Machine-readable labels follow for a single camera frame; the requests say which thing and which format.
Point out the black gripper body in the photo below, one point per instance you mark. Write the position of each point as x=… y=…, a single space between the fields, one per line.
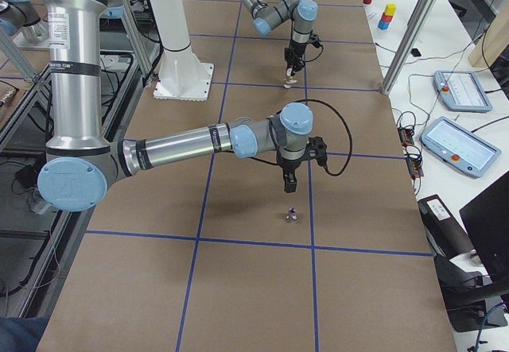
x=295 y=51
x=289 y=166

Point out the white brass PPR valve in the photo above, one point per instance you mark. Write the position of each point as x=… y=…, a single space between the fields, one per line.
x=289 y=80

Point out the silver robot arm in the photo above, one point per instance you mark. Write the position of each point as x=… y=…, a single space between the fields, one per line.
x=82 y=163
x=302 y=15

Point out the chrome angle pipe fitting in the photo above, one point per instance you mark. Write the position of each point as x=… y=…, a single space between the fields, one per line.
x=292 y=214

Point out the blue toy block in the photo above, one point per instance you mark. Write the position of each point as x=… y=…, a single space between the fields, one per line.
x=382 y=25

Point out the red toy block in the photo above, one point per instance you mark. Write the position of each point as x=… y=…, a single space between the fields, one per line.
x=385 y=19

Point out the yellow toy block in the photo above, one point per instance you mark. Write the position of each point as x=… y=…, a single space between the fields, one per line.
x=390 y=9

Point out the small black box device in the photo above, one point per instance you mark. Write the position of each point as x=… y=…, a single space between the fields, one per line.
x=415 y=52

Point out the orange circuit board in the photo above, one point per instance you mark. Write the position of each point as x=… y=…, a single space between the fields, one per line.
x=412 y=153

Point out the far blue teach pendant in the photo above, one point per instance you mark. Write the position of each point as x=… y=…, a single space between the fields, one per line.
x=461 y=92

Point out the blue teach pendant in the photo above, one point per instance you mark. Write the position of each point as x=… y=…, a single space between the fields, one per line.
x=459 y=147
x=461 y=92

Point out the black label printer box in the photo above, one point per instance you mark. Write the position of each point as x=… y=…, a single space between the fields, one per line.
x=450 y=238

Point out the near blue teach pendant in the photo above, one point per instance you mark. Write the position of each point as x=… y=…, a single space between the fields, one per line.
x=459 y=147

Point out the black monitor screen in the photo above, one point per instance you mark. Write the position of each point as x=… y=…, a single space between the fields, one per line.
x=485 y=219

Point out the standing person black shirt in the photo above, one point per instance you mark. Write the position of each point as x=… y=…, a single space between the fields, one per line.
x=18 y=334

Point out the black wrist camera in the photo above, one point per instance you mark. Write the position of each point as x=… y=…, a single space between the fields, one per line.
x=318 y=151
x=315 y=40

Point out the aluminium frame post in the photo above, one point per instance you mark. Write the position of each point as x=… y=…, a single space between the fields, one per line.
x=417 y=19

